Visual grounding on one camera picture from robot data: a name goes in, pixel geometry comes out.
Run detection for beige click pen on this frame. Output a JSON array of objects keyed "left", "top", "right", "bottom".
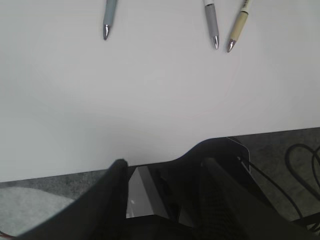
[{"left": 226, "top": 0, "right": 252, "bottom": 53}]

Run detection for grey click pen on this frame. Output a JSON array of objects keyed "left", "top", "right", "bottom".
[{"left": 203, "top": 0, "right": 220, "bottom": 50}]

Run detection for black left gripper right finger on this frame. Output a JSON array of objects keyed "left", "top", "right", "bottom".
[{"left": 199, "top": 158, "right": 319, "bottom": 240}]

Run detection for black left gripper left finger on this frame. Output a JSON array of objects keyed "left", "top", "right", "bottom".
[{"left": 17, "top": 159, "right": 128, "bottom": 240}]

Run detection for black floor cables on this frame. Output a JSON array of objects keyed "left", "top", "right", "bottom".
[{"left": 239, "top": 143, "right": 320, "bottom": 226}]

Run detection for light blue click pen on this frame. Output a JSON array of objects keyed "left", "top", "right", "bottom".
[{"left": 103, "top": 0, "right": 118, "bottom": 41}]

